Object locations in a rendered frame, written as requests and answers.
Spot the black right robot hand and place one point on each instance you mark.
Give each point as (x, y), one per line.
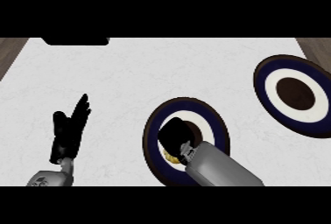
(177, 135)

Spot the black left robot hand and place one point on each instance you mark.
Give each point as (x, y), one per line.
(69, 131)

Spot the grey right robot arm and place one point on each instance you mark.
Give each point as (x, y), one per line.
(220, 167)

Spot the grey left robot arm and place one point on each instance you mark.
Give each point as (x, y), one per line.
(54, 176)

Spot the yellow squash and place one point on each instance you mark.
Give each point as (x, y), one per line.
(171, 157)

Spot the navy and white plate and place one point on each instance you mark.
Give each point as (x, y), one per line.
(298, 93)
(190, 113)

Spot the black appliance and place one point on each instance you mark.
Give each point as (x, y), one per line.
(78, 41)

